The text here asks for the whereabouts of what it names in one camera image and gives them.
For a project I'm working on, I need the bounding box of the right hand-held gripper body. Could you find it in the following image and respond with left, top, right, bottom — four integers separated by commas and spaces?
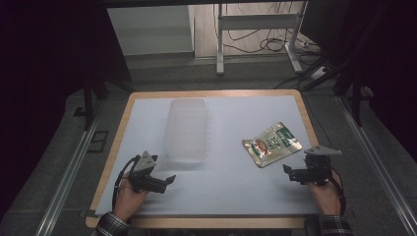
289, 145, 343, 187

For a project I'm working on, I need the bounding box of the person's right hand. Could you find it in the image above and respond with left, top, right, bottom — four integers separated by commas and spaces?
306, 172, 342, 216

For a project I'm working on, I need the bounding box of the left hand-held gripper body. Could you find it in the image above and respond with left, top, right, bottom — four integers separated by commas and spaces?
127, 150, 169, 195

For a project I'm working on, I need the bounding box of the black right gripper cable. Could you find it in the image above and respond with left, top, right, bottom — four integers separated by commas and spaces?
329, 167, 347, 216

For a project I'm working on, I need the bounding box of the black floor bracket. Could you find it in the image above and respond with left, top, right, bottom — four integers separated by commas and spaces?
87, 130, 109, 153

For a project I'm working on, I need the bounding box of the white table mat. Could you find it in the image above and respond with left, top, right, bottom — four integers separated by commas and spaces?
94, 95, 321, 217

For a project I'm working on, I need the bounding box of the white metal desk frame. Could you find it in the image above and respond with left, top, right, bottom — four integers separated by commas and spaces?
215, 1, 309, 76

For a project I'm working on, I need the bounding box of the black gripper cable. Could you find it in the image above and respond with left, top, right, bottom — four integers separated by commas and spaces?
329, 167, 347, 216
111, 154, 142, 210

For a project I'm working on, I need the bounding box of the clear plastic container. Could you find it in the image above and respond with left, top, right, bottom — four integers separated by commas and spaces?
162, 97, 210, 164

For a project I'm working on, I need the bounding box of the aluminium rail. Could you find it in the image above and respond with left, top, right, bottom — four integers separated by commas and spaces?
33, 97, 106, 236
337, 95, 417, 236

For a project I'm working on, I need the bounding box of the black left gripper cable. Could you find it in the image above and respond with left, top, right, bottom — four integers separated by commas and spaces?
111, 154, 142, 210

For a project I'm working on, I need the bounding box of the tangle of black floor cables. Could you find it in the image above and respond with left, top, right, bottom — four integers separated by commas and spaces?
225, 3, 324, 67

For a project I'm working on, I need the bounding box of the gold foil snack packet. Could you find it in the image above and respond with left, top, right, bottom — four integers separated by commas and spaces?
241, 122, 303, 169

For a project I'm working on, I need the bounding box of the black stand leg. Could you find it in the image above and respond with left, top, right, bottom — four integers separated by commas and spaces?
74, 77, 109, 132

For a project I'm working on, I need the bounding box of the person's left hand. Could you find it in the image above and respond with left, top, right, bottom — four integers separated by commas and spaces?
112, 175, 149, 222

